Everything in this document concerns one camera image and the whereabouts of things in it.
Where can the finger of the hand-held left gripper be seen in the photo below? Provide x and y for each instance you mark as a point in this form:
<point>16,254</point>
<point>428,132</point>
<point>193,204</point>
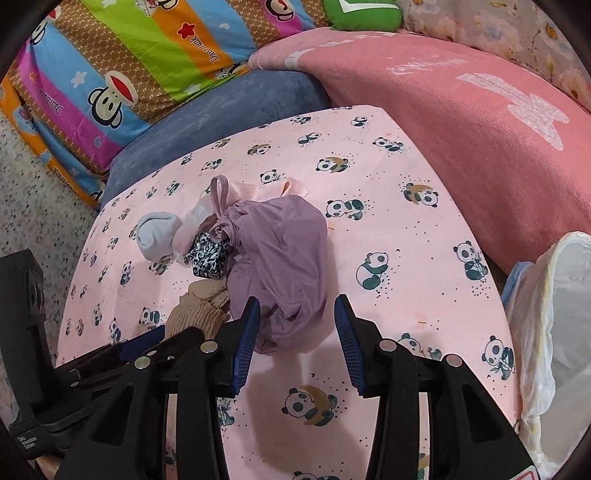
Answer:
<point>138,344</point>
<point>92,369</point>

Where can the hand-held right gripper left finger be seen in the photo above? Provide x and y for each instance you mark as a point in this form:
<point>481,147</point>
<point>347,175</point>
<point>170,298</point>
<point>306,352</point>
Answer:
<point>244,341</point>

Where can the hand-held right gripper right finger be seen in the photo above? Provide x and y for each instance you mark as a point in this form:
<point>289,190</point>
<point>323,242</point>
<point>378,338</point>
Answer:
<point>351,341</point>

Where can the beige ribbed cloth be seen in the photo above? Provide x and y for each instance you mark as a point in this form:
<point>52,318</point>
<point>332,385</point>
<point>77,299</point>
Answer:
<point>194,309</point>

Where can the purple cloth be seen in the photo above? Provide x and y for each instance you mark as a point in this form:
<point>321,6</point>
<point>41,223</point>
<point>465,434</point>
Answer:
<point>277,258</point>

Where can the white plastic bin liner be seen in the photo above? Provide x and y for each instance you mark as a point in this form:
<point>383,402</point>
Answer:
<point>554,300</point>

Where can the leopard print scrunchie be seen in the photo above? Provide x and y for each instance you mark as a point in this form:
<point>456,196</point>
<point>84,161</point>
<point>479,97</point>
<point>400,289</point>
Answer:
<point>207,258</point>

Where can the light blue sock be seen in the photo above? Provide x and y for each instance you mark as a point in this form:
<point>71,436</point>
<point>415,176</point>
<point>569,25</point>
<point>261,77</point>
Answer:
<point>154,235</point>

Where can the pink panda print tablecloth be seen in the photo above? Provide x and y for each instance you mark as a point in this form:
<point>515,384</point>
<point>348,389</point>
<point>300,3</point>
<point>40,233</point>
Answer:
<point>392,207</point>

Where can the pink satin cloth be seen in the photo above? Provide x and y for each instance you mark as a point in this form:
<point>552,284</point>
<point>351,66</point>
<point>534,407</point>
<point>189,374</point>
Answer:
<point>258,189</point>

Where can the light blue plastic bag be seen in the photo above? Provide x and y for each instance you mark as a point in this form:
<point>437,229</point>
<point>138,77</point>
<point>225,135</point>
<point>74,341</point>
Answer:
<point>515,281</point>

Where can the pink blanket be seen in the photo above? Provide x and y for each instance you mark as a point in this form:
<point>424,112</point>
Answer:
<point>438,138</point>

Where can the blue sofa cushion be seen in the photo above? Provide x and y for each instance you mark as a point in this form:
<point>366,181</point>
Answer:
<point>231,106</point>

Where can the colourful monkey print quilt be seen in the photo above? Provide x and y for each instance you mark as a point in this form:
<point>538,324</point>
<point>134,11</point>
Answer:
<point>138,55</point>

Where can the green plush cushion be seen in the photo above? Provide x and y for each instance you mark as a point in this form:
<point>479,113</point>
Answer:
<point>360,16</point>

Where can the grey floral sofa cover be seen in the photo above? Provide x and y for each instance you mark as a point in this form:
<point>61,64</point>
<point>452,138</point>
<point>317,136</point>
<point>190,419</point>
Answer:
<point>508,32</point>

